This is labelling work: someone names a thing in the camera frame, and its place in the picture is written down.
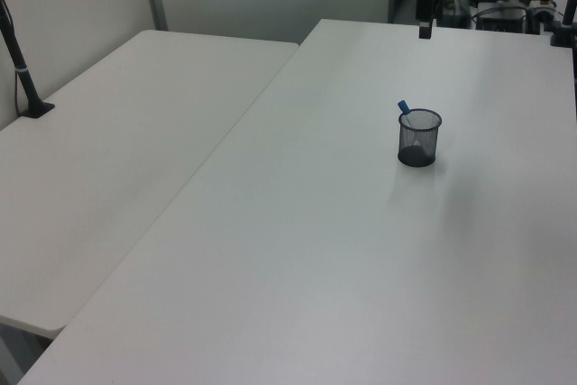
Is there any blue capped white marker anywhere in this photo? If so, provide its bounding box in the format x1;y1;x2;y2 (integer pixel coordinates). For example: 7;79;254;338
397;99;427;151

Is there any dark robot base equipment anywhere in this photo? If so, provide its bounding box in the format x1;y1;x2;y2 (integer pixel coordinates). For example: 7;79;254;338
449;0;529;34

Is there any emergency stop button box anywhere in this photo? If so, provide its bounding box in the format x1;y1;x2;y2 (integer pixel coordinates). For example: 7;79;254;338
527;0;556;23

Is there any black mesh pen cup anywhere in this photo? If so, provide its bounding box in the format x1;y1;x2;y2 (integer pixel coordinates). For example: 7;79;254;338
397;107;444;168

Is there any white side table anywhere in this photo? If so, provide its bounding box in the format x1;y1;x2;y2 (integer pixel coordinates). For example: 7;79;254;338
0;29;301;341

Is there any black clamped camera pole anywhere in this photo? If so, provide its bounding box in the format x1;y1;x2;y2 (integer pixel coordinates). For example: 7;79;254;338
548;0;577;49

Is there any black camera pole white band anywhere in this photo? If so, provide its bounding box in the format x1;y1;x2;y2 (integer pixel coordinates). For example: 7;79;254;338
0;0;56;121

